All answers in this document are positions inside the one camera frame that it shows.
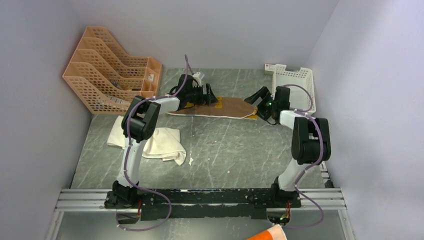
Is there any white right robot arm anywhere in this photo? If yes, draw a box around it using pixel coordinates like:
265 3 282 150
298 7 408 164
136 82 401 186
244 84 331 208

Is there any orange plastic file rack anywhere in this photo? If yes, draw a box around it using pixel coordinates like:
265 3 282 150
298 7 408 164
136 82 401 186
62 26 163 115

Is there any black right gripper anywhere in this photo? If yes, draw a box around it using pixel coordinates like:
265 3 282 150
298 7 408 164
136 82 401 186
244 86 278 121

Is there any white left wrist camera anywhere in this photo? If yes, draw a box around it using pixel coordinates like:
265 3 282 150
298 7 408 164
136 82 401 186
192 71 205 87

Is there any orange white striped object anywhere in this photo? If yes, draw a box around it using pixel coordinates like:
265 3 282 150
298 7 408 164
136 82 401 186
248 224 287 240

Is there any white plastic basket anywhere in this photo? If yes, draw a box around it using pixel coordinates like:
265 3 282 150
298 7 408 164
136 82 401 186
270 64 316 115

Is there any yellow brown bear towel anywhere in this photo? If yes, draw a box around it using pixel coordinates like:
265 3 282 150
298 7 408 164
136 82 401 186
168 96 257 119

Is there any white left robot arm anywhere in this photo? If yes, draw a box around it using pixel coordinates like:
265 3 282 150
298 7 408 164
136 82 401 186
104 72 218 209

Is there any white towel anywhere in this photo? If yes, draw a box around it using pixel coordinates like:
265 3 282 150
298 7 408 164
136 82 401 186
106 115 187 166

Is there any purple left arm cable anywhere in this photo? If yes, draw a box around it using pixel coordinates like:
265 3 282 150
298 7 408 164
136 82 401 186
115 54 206 232

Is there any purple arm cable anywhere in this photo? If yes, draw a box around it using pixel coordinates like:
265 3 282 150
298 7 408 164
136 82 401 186
115 54 206 232
281 84 326 229

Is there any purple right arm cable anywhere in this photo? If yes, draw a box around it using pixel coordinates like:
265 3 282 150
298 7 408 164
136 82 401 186
281 84 326 229

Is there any aluminium frame rail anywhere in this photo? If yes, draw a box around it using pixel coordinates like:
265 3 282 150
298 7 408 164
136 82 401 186
55 188 347 212

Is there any small white red box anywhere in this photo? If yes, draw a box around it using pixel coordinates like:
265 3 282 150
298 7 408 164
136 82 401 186
263 63 275 75

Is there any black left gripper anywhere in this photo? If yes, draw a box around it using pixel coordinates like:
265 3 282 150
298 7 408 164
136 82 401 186
186 84 218 106

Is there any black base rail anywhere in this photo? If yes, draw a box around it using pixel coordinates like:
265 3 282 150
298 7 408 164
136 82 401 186
104 184 302 221

